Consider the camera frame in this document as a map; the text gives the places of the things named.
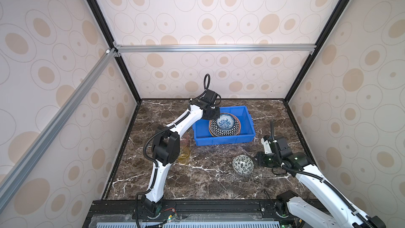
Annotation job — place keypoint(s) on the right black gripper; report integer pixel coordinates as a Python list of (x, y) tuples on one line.
[(260, 159)]

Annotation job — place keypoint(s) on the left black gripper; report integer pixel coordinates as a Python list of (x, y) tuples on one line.
[(216, 110)]

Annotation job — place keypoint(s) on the brown leaf pattern bowl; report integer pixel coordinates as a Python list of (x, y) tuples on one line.
[(243, 165)]

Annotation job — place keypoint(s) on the pink transparent cup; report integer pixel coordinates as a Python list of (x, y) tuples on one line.
[(185, 140)]

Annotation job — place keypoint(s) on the yellow transparent cup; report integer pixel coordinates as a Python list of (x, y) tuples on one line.
[(184, 155)]

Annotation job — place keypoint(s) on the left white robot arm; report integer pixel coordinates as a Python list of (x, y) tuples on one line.
[(163, 148)]

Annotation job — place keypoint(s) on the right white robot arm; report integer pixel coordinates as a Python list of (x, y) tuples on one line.
[(342, 213)]

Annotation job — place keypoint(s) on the blue plastic bin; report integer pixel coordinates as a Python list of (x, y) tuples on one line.
[(247, 132)]

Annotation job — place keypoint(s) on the left slanted aluminium bar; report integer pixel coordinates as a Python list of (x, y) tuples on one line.
[(28, 161)]

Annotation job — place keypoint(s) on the horizontal aluminium frame bar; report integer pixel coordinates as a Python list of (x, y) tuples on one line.
[(215, 48)]

